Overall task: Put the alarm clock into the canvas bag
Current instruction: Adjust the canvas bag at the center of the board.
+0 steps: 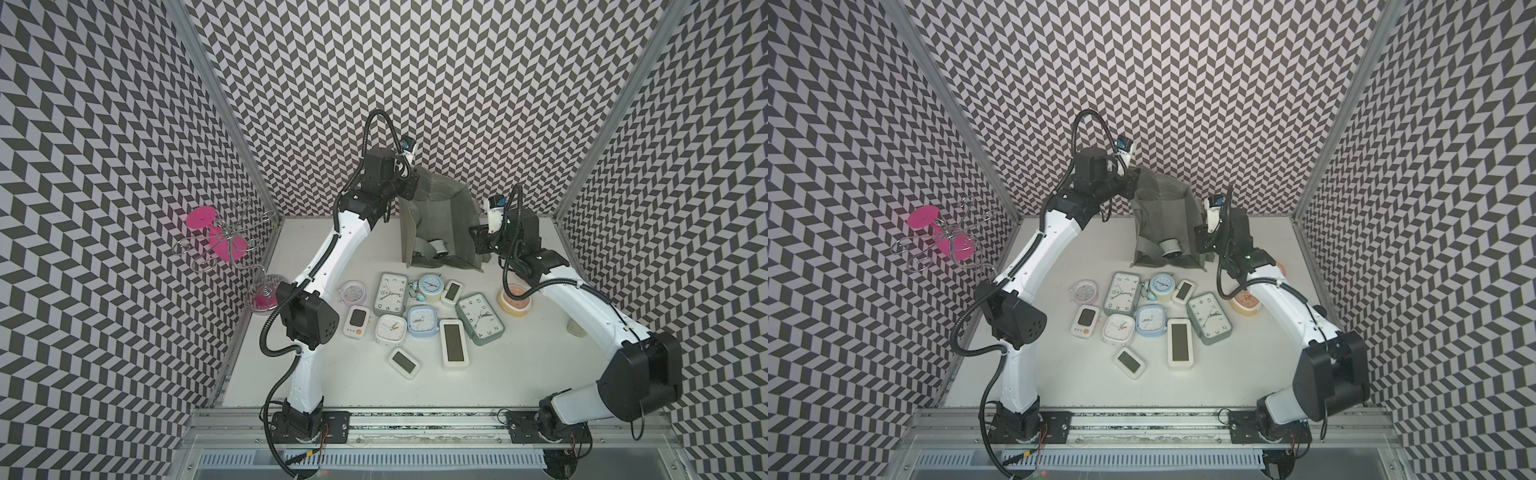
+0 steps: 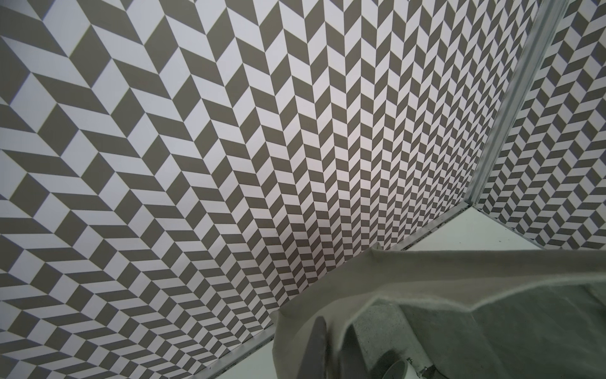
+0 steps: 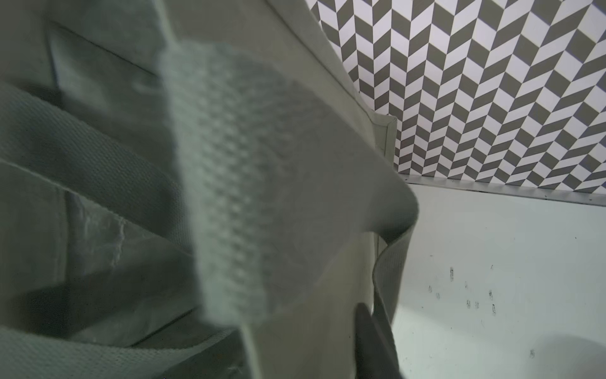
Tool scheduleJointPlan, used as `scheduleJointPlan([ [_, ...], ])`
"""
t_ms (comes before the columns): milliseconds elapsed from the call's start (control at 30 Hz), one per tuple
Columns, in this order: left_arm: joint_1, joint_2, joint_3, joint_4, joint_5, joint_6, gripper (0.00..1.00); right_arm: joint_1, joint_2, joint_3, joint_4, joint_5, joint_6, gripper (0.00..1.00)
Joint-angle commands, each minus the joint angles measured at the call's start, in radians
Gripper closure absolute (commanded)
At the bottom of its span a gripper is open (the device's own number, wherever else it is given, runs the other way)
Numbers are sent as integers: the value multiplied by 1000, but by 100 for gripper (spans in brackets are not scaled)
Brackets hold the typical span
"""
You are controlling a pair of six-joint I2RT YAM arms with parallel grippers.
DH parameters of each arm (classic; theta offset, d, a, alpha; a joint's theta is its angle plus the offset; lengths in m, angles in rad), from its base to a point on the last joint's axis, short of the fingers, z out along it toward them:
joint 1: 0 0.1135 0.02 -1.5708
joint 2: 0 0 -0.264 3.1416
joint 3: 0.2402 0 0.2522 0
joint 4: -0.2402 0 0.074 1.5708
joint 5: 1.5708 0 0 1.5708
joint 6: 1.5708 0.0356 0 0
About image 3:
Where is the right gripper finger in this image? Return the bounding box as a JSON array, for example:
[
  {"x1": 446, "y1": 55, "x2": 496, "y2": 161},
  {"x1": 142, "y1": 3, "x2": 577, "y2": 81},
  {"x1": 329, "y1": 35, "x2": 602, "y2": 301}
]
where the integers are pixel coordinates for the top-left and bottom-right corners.
[{"x1": 354, "y1": 303, "x2": 402, "y2": 379}]

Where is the green canvas bag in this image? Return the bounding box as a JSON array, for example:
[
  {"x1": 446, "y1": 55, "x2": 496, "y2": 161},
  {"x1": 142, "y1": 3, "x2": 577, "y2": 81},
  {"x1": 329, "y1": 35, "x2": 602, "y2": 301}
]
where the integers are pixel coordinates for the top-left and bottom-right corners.
[{"x1": 1, "y1": 1, "x2": 419, "y2": 378}]

